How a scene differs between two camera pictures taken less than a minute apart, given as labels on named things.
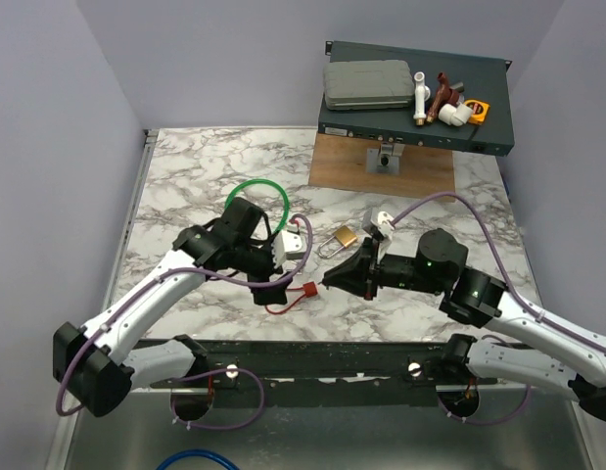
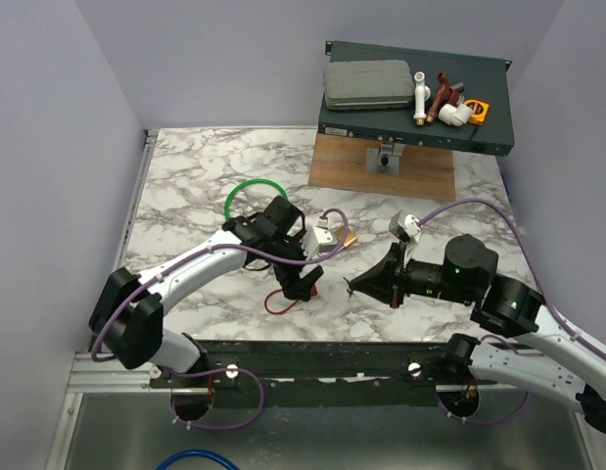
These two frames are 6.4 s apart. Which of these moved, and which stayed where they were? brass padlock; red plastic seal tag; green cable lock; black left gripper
Moved: black left gripper
Stayed: red plastic seal tag; green cable lock; brass padlock
